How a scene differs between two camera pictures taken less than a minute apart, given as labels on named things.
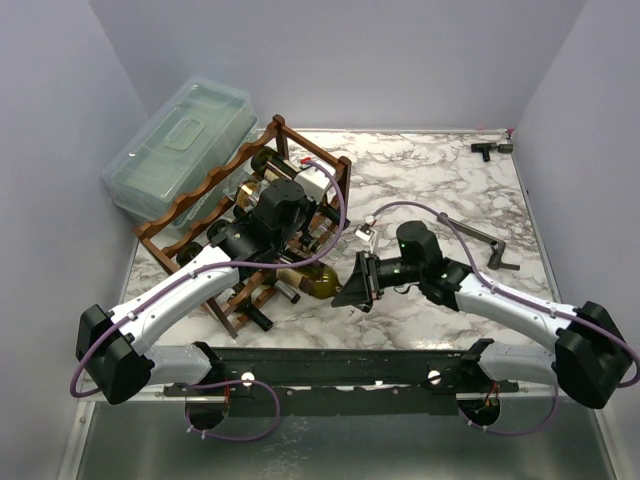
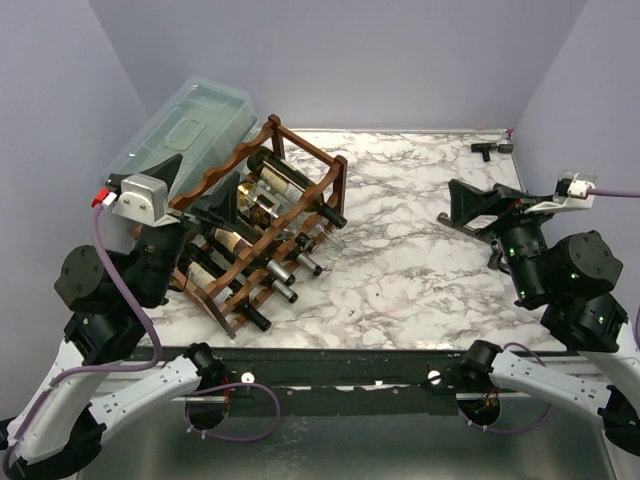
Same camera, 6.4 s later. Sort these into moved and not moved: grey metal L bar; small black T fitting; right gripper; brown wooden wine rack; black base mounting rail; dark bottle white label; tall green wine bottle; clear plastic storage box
Moved: tall green wine bottle; right gripper
Not moved: dark bottle white label; small black T fitting; grey metal L bar; black base mounting rail; brown wooden wine rack; clear plastic storage box
